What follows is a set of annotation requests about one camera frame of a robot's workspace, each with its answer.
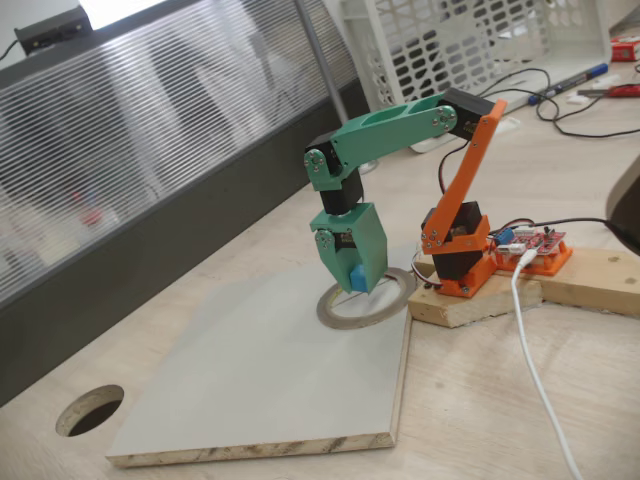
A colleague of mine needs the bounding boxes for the servo wire bundle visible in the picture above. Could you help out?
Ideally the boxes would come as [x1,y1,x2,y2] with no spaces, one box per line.
[409,239,445,292]

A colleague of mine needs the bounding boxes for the long black cable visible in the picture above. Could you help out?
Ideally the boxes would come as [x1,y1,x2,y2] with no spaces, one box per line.
[479,67,640,139]

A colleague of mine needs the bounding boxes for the red circuit board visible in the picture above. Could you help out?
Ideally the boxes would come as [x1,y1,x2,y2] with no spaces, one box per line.
[492,225,569,261]

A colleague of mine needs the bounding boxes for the red handled pliers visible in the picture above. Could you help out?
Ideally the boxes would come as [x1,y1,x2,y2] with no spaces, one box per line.
[577,83,640,100]

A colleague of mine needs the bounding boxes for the translucent partition screen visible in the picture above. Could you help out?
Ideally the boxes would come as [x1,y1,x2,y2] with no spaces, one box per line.
[0,0,381,407]

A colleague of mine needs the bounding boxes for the blue capped marker pen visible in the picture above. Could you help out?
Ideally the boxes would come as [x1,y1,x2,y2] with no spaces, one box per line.
[528,62,610,106]

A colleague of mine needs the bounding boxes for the red black servo wire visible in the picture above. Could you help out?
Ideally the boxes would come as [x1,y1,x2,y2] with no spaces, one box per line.
[438,143,470,195]

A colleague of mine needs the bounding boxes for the short wooden block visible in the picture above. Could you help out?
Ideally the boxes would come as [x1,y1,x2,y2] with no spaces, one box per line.
[407,259,545,330]

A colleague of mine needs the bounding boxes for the black box device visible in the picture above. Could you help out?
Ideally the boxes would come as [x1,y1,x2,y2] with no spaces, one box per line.
[13,5,94,54]

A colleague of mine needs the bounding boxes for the dark rounded object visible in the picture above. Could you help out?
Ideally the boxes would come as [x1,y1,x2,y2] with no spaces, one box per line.
[604,154,640,251]

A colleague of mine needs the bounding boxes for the blue cube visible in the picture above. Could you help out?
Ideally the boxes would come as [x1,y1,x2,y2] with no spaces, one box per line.
[349,265,372,293]

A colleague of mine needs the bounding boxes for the white USB cable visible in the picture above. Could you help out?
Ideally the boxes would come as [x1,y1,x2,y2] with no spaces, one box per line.
[509,249,585,480]

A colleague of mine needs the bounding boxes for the white chipboard panel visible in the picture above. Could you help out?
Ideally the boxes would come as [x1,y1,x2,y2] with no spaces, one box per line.
[104,244,420,469]

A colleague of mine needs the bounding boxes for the metal pole with foot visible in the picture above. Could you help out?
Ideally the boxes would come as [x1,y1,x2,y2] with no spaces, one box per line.
[293,0,380,175]

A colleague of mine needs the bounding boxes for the orange circuit board mount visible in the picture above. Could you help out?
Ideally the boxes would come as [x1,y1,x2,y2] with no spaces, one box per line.
[494,239,574,276]

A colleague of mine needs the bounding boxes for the red box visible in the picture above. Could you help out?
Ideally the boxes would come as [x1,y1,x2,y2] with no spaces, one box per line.
[610,37,640,64]

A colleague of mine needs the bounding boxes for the long wooden plank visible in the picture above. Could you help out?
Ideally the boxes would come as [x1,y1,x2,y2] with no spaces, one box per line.
[494,243,640,317]

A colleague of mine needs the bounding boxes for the white plastic basket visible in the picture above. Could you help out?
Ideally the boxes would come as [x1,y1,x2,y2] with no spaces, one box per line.
[339,0,614,154]

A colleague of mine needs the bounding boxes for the black power cable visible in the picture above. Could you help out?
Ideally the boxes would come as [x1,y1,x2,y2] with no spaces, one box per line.
[537,216,640,246]

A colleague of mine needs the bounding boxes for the grey ring of tape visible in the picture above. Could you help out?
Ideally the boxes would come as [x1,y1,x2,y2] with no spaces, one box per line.
[316,267,417,331]

